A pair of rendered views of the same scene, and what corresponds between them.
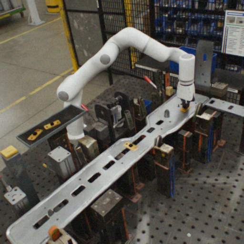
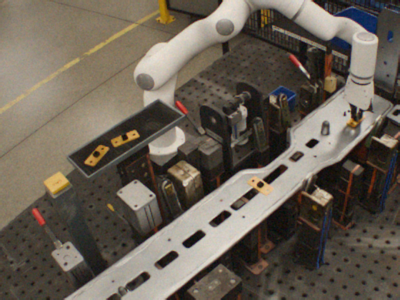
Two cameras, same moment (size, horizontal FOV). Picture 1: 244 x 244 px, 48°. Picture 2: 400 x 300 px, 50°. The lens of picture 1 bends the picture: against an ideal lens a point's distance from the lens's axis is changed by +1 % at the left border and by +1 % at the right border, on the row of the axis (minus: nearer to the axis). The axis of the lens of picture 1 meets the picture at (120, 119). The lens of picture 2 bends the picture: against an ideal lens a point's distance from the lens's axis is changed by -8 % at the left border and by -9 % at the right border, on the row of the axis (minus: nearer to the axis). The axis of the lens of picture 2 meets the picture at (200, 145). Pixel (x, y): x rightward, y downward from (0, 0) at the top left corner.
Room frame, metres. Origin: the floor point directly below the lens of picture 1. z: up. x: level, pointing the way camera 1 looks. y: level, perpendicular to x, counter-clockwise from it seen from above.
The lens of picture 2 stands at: (0.15, 0.04, 2.05)
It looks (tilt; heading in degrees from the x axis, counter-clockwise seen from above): 42 degrees down; 6
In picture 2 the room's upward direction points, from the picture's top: 8 degrees counter-clockwise
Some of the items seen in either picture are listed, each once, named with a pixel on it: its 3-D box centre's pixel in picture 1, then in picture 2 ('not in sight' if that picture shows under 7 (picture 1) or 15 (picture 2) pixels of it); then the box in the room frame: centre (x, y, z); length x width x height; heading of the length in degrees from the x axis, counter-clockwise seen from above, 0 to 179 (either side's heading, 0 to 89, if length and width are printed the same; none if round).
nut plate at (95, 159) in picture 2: (35, 134); (96, 154); (1.12, 0.44, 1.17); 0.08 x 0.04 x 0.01; 153
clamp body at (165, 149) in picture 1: (164, 170); (312, 229); (1.02, -0.20, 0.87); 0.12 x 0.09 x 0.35; 43
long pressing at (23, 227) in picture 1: (129, 149); (257, 191); (1.09, -0.02, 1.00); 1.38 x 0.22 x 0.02; 133
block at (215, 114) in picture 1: (210, 130); (388, 159); (1.34, -0.56, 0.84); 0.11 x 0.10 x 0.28; 43
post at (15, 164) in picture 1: (25, 184); (79, 231); (1.03, 0.55, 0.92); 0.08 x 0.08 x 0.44; 43
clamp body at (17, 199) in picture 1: (27, 219); (85, 288); (0.84, 0.51, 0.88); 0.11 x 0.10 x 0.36; 43
